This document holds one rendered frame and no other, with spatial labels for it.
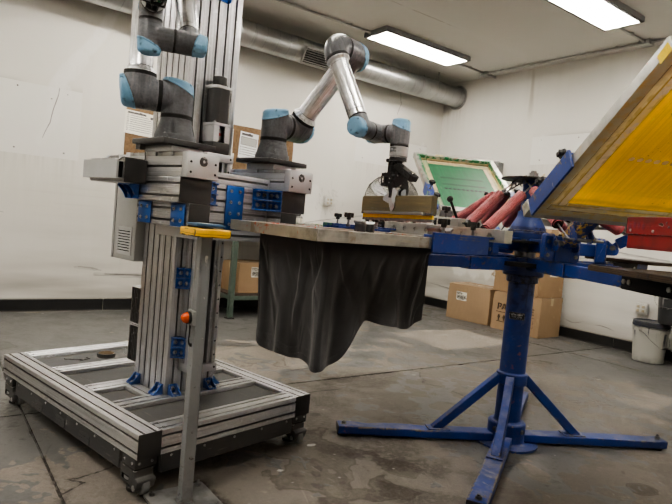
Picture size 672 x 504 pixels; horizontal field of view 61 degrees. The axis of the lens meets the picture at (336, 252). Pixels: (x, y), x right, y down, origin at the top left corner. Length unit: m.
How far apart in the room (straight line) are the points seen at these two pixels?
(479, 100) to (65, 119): 4.82
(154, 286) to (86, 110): 3.30
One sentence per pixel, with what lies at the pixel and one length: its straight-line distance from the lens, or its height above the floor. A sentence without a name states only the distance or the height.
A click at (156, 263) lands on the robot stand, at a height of 0.77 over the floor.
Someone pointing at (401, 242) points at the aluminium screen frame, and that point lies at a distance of 1.90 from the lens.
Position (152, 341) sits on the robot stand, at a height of 0.43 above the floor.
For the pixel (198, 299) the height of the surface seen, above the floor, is 0.71.
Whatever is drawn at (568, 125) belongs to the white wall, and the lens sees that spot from 6.84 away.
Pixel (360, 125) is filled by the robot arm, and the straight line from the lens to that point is 2.21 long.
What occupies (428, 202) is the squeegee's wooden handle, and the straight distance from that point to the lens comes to 2.13.
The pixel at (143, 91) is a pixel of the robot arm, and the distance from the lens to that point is 2.21.
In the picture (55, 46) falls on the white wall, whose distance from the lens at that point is 5.69.
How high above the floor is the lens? 1.01
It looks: 3 degrees down
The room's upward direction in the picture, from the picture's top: 5 degrees clockwise
